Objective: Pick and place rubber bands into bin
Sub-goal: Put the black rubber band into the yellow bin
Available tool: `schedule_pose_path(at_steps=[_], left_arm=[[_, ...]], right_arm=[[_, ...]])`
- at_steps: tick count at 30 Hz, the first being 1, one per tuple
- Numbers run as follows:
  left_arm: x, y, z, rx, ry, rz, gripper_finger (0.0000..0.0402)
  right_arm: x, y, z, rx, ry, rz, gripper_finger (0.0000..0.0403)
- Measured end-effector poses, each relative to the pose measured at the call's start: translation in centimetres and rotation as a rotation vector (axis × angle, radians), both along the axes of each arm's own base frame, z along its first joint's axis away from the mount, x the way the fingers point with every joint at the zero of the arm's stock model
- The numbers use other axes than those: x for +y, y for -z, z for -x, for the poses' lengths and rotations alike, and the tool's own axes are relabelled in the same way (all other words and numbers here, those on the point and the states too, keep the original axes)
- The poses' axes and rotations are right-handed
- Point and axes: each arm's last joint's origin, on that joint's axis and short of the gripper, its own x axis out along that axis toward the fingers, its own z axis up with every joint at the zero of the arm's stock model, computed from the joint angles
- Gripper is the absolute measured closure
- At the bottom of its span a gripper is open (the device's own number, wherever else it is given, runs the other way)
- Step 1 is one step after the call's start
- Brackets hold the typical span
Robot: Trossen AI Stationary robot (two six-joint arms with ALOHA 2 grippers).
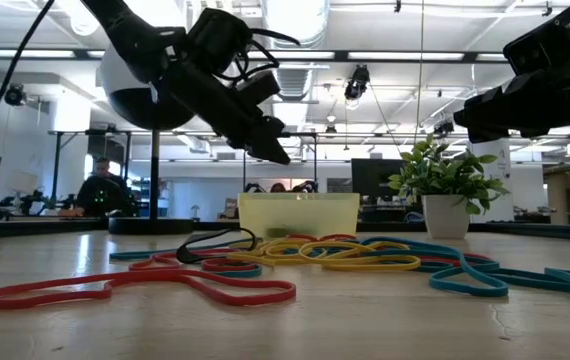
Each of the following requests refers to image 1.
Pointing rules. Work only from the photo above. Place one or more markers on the small red rubber band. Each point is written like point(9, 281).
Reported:
point(207, 265)

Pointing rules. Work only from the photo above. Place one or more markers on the long thin teal rubber band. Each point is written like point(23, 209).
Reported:
point(115, 256)

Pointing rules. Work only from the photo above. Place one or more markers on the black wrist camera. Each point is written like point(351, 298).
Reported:
point(535, 50)
point(260, 87)

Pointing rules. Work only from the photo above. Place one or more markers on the yellow translucent plastic bin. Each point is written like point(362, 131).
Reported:
point(325, 215)

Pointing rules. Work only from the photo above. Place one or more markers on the white globe lamp black stand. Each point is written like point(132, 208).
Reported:
point(117, 75)

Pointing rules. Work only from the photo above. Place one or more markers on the black background rig frame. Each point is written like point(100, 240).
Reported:
point(305, 135)
point(58, 165)

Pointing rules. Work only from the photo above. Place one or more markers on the thin black rubber band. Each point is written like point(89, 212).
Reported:
point(182, 257)

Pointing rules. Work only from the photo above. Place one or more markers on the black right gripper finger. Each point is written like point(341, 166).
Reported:
point(532, 132)
point(505, 110)

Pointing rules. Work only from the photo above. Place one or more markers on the black overhead frame beam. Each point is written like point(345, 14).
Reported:
point(340, 55)

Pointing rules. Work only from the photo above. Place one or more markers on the person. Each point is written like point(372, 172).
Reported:
point(100, 195)
point(278, 188)

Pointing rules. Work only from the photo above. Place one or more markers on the yellow rubber band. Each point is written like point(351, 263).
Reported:
point(415, 262)
point(265, 247)

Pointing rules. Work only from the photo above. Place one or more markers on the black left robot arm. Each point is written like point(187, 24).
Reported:
point(130, 30)

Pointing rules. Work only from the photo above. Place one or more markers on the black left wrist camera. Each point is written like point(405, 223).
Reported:
point(260, 87)

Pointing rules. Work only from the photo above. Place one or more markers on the black background robot arm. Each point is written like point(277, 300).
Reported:
point(254, 188)
point(305, 187)

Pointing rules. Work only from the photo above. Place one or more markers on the green plant in white pot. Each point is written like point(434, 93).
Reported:
point(445, 215)

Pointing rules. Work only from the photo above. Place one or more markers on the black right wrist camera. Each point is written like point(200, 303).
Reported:
point(535, 50)

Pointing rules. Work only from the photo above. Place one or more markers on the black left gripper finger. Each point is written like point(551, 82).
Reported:
point(267, 145)
point(274, 127)

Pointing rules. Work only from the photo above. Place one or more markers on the black hanging overhead camera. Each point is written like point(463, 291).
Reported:
point(357, 80)

